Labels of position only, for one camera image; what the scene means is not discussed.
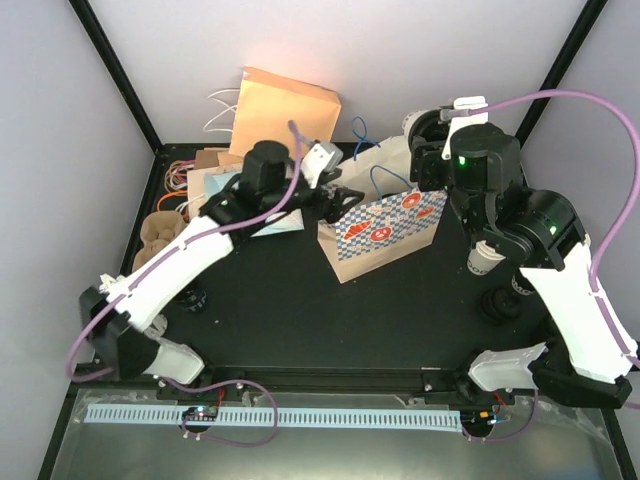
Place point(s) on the blue checkered paper bag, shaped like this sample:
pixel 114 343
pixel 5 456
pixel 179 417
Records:
pixel 393 220

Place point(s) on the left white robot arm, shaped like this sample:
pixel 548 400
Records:
pixel 273 182

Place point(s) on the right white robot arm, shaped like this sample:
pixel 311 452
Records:
pixel 586 359

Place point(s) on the beige kraft paper bag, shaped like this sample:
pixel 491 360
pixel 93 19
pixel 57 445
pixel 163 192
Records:
pixel 196 192

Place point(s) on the light blue cable duct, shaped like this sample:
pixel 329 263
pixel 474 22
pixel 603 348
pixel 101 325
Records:
pixel 266 417

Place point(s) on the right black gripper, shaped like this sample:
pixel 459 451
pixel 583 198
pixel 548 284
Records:
pixel 424 164

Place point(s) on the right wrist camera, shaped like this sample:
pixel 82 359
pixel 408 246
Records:
pixel 460 114

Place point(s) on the short stack paper cups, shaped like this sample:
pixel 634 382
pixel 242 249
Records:
pixel 483 258

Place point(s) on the orange paper bag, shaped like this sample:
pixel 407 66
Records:
pixel 267 102

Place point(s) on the tall stack paper cups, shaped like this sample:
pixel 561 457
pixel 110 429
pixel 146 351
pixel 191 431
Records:
pixel 521 285

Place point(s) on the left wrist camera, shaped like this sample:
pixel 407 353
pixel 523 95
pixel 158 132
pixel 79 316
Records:
pixel 322 156

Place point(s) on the light blue paper bag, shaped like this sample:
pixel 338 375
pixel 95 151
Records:
pixel 282 223

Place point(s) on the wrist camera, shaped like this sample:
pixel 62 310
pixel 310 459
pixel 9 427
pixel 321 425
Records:
pixel 322 156
pixel 460 114

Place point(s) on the brown flat paper bag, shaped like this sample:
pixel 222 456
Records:
pixel 213 157

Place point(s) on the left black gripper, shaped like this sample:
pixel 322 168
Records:
pixel 322 211

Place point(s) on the brown pulp cup carrier stack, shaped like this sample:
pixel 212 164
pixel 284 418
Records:
pixel 157 231

